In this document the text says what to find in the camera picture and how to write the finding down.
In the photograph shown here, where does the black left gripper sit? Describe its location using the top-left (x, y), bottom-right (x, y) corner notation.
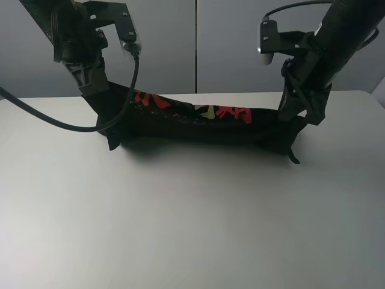
top-left (53, 30), bottom-right (109, 94)

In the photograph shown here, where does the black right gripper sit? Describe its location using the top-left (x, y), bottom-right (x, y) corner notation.
top-left (278, 49), bottom-right (331, 126)

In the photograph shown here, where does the black printed t-shirt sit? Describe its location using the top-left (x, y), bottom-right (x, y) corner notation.
top-left (101, 90), bottom-right (306, 163)

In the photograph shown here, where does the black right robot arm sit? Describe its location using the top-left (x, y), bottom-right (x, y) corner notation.
top-left (279, 0), bottom-right (384, 125)

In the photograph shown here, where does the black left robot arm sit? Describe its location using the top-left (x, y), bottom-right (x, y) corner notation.
top-left (20, 1), bottom-right (109, 95)

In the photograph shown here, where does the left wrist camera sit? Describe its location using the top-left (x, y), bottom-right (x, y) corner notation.
top-left (83, 1), bottom-right (141, 59)

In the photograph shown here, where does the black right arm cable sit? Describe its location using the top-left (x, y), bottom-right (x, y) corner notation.
top-left (262, 0), bottom-right (334, 22)

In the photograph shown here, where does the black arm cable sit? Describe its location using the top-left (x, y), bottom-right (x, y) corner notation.
top-left (0, 45), bottom-right (142, 133)
top-left (262, 0), bottom-right (334, 22)

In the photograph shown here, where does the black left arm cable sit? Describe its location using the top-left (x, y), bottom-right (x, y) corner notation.
top-left (0, 45), bottom-right (142, 133)

